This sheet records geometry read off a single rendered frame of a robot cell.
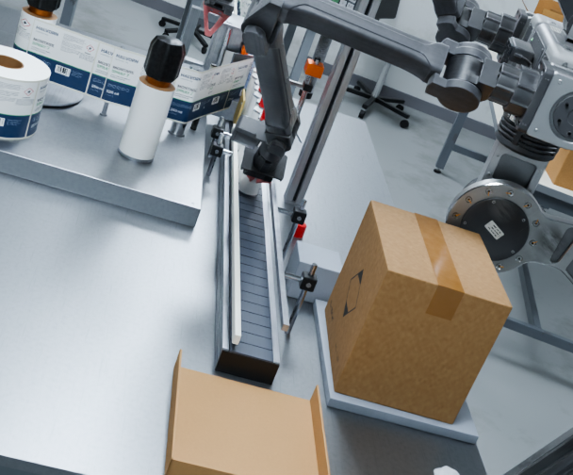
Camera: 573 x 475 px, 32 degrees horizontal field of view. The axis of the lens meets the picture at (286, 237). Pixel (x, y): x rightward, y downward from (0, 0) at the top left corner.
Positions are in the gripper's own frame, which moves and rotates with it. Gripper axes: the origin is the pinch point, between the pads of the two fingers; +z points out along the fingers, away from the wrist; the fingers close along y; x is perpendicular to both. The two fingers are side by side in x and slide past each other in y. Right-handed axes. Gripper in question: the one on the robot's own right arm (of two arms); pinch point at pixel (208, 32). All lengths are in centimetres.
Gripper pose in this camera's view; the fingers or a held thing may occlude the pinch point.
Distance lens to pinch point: 245.6
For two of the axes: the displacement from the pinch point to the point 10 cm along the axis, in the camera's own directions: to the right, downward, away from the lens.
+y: 0.7, 4.5, -8.9
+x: 9.3, 2.9, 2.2
